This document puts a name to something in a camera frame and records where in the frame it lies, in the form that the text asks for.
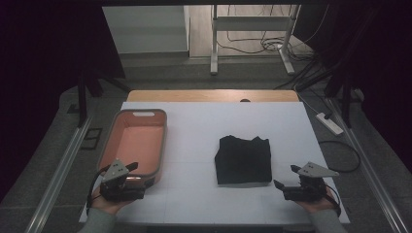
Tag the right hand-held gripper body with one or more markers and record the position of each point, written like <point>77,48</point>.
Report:
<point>311,186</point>

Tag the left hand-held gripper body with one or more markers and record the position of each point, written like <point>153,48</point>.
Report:
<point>113,181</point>

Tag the pink storage bin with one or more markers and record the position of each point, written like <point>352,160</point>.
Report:
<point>139,142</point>

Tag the black garment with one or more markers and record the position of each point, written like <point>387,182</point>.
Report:
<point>243,160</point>

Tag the person's right hand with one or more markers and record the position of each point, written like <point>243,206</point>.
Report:
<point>319,204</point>

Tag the person's left hand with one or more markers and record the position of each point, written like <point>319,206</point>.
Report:
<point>107,203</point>

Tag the white power strip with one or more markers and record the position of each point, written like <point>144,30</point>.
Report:
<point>329,123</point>

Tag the black stand leg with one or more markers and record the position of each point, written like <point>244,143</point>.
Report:
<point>82,97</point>
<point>346,97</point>

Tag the dark curtain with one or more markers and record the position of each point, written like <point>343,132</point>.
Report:
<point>382,64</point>
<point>39,64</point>

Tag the white cabinet panel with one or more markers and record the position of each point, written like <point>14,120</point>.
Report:
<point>145,29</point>

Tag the white metal stand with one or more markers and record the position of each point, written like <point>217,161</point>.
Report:
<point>252,23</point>

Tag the black floor frame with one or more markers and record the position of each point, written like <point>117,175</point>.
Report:
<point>91,138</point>

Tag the aluminium floor rail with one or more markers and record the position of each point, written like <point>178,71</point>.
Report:
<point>369,174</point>
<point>61,171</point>

